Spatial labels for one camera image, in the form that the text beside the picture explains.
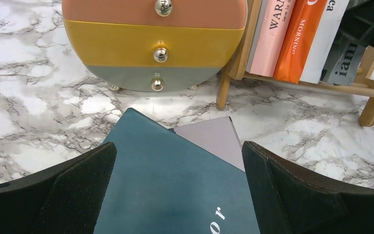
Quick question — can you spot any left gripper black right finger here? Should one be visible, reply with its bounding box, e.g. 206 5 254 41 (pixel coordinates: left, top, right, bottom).
242 141 374 234

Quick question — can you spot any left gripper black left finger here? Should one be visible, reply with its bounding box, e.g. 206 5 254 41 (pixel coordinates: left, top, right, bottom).
0 142 117 234

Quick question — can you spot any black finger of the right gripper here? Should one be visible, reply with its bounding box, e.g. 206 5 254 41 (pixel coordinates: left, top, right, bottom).
338 0 374 47

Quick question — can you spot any grey landscape cover book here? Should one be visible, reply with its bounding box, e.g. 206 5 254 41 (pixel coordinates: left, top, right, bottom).
320 41 366 86

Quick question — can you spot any orange fashion show book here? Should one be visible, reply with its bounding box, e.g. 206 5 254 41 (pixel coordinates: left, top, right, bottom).
273 0 327 84

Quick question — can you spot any pink flower cover book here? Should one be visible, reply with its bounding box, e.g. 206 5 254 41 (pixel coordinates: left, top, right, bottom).
246 0 295 77

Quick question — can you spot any grey white cover book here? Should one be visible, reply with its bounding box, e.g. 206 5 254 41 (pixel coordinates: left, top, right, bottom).
171 116 245 172

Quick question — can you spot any dark teal book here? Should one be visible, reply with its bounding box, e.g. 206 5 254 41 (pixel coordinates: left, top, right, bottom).
94 108 260 234

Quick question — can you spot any wooden book rack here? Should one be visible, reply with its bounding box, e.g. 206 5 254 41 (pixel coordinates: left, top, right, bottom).
216 0 374 127

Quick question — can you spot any cream and orange bread box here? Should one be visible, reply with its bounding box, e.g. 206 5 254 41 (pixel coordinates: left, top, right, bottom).
61 0 248 92

